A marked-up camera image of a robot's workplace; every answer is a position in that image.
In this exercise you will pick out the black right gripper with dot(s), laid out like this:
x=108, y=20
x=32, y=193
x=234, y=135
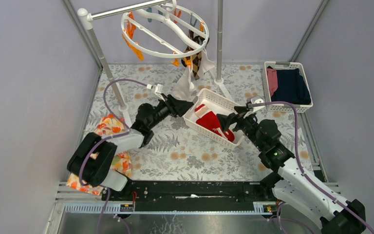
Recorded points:
x=225, y=121

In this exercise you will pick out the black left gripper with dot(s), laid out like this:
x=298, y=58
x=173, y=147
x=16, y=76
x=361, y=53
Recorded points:
x=173, y=105

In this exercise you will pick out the red snowflake sock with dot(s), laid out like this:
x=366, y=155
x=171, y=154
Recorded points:
x=209, y=120

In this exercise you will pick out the white round clip hanger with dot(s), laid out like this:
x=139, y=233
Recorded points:
x=167, y=31

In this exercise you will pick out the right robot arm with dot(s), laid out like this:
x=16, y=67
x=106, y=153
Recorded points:
x=291, y=183

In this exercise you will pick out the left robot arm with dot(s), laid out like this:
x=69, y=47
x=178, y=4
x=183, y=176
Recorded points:
x=91, y=161

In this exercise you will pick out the white perforated sock basket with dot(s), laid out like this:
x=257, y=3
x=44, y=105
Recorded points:
x=218, y=105

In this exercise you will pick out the white rack right foot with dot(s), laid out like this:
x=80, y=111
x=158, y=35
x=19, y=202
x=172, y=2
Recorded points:
x=218, y=80

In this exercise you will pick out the floral grey tablecloth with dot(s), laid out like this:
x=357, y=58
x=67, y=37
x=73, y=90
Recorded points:
x=178, y=152

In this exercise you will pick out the pink garment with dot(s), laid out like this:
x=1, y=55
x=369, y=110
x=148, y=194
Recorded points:
x=272, y=79

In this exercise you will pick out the white basket with clothes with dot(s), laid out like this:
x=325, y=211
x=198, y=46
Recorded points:
x=278, y=106

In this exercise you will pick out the navy garment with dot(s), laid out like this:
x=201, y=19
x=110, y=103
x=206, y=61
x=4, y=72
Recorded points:
x=291, y=88

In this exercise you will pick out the floral orange cloth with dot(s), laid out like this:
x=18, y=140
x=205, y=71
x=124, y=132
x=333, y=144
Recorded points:
x=107, y=125

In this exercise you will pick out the grey horizontal rack bar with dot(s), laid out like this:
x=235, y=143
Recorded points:
x=117, y=11

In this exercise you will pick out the grey left rack pole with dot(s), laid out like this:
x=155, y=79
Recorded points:
x=86, y=21

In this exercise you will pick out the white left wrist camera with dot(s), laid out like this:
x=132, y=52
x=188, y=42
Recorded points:
x=157, y=89

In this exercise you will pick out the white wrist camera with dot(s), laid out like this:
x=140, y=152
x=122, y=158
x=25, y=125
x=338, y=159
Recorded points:
x=254, y=104
x=157, y=89

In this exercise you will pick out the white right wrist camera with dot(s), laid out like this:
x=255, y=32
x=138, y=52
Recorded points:
x=254, y=104

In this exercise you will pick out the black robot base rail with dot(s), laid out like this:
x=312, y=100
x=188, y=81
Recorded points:
x=196, y=196

